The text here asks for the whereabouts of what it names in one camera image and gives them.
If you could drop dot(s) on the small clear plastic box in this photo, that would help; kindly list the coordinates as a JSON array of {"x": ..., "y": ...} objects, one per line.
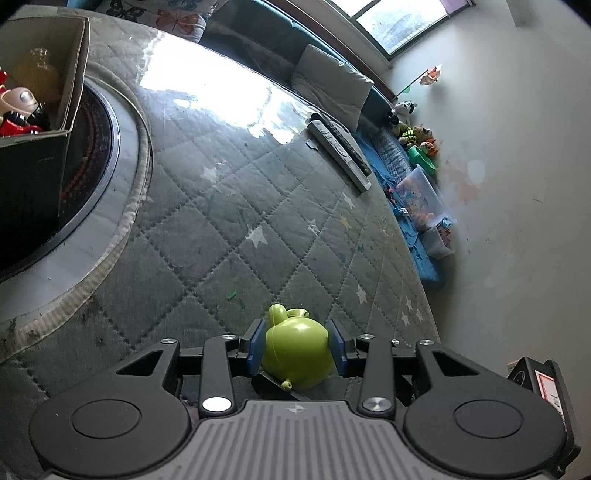
[{"x": 438, "y": 242}]

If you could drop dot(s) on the white remote control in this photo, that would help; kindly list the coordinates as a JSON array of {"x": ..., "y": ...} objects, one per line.
[{"x": 339, "y": 159}]

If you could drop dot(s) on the grey cushion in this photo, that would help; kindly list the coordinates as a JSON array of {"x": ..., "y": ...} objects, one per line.
[{"x": 330, "y": 85}]

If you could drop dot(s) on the butterfly print cushion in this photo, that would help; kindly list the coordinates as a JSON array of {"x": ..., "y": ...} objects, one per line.
[{"x": 161, "y": 16}]

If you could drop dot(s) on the paper pinwheel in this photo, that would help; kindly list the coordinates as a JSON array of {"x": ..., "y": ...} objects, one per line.
[{"x": 431, "y": 74}]

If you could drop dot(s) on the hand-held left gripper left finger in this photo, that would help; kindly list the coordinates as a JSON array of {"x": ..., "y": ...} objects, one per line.
[{"x": 256, "y": 351}]

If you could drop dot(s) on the yellow plastic bottle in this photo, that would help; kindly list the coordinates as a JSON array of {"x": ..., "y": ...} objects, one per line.
[{"x": 39, "y": 76}]

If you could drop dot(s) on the cardboard box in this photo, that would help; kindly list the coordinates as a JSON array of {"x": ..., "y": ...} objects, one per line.
[{"x": 32, "y": 175}]

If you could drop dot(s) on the grey quilted desktop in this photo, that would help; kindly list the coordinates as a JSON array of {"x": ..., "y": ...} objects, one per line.
[{"x": 240, "y": 203}]

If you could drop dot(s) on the green plastic container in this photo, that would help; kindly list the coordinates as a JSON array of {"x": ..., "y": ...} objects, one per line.
[{"x": 422, "y": 159}]

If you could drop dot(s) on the window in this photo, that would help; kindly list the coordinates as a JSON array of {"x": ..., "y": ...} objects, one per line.
[{"x": 392, "y": 21}]

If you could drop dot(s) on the black and white plush toy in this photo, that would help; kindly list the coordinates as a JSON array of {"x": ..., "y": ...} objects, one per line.
[{"x": 404, "y": 110}]

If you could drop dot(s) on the clear plastic toy bin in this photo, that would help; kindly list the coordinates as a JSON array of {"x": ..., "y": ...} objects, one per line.
[{"x": 420, "y": 198}]

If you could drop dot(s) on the black remote control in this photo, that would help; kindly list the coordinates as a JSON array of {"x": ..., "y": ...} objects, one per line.
[{"x": 344, "y": 141}]

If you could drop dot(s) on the red doll toy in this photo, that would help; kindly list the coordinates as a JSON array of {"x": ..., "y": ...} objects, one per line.
[{"x": 21, "y": 108}]

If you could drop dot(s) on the teal sofa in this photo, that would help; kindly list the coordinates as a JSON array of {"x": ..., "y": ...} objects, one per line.
[{"x": 277, "y": 41}]

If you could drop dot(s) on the pile of plush toys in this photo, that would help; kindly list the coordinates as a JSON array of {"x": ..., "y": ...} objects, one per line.
[{"x": 418, "y": 136}]

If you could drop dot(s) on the round black table heater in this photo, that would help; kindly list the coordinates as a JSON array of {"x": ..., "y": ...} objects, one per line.
[{"x": 87, "y": 138}]

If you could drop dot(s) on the blue floor mat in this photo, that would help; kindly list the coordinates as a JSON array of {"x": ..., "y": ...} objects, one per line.
[{"x": 406, "y": 230}]

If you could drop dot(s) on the green round toy figure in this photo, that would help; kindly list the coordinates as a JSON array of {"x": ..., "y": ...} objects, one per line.
[{"x": 298, "y": 348}]

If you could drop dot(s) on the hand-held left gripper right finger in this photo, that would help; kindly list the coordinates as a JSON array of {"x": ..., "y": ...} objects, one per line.
[{"x": 335, "y": 353}]

